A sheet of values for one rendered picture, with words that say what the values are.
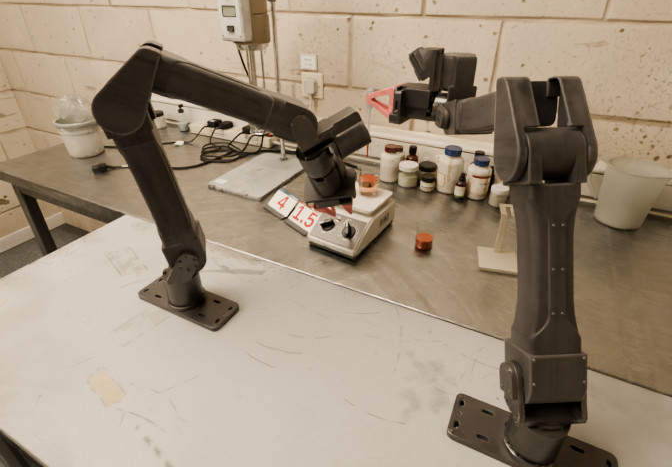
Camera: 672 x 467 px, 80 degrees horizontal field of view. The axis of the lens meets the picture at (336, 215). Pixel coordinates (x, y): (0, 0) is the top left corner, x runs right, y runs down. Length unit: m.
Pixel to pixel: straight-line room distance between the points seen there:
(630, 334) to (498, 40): 0.79
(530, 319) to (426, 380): 0.22
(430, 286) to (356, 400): 0.30
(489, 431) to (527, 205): 0.31
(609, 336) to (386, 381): 0.40
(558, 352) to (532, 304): 0.06
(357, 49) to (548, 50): 0.55
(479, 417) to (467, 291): 0.28
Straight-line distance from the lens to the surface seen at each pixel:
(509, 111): 0.51
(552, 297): 0.52
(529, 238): 0.51
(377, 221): 0.92
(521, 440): 0.60
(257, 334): 0.73
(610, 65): 1.26
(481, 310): 0.81
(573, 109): 0.54
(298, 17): 1.47
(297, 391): 0.65
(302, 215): 1.01
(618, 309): 0.93
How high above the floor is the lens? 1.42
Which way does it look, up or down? 30 degrees down
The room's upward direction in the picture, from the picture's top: straight up
